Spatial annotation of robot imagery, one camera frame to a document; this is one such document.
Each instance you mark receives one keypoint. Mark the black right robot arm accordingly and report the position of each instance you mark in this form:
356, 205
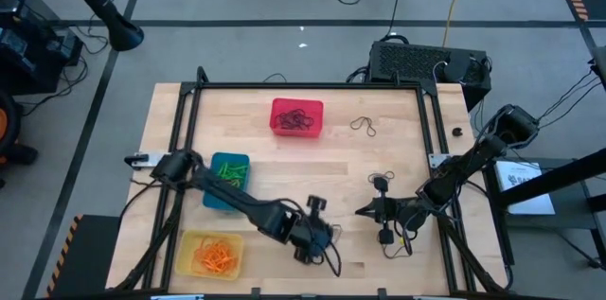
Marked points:
473, 163

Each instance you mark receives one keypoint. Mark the black equipment rack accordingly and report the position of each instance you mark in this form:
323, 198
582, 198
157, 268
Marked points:
28, 54

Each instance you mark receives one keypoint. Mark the white printed paper sheet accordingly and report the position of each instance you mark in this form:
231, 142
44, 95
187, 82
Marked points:
525, 191

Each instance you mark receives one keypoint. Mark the black orange wheeled device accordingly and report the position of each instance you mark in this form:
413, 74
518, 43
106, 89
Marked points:
9, 125

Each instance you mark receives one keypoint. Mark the black metal beam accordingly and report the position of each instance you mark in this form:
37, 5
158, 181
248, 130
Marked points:
558, 177

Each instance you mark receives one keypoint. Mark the teal plastic basket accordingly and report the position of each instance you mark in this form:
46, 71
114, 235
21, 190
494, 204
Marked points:
213, 196

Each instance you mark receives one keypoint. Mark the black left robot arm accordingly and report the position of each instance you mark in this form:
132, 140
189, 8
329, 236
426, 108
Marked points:
237, 200

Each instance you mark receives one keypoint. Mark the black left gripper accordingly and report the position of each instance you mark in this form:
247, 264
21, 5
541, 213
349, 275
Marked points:
310, 234

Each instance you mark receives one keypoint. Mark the black computer case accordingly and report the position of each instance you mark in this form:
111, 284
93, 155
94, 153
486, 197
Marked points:
407, 61

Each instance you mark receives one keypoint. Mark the yellow plastic basket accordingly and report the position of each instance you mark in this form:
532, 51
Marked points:
184, 243

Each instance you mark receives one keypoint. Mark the red plastic basket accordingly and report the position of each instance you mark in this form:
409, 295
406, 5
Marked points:
284, 103

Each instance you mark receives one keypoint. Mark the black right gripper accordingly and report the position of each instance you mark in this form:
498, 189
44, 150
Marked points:
386, 207

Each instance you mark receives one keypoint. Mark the small black knob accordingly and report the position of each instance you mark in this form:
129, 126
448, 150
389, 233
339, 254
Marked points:
457, 131

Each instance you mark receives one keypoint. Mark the grey box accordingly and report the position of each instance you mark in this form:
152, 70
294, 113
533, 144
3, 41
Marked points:
601, 63

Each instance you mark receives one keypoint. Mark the dark grey side shelf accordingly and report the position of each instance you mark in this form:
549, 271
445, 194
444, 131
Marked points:
577, 217

